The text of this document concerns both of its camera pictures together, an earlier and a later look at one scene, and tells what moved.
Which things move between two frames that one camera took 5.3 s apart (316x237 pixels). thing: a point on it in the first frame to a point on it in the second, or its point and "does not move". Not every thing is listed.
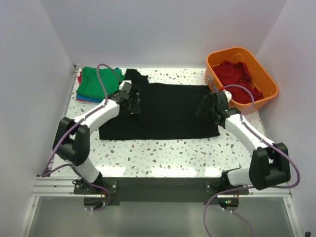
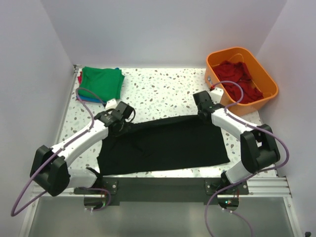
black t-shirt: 167,111 to 166,142
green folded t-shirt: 90,85 does not move
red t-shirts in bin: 236,73 does not move
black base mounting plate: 156,190 does not move
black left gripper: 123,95 to 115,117
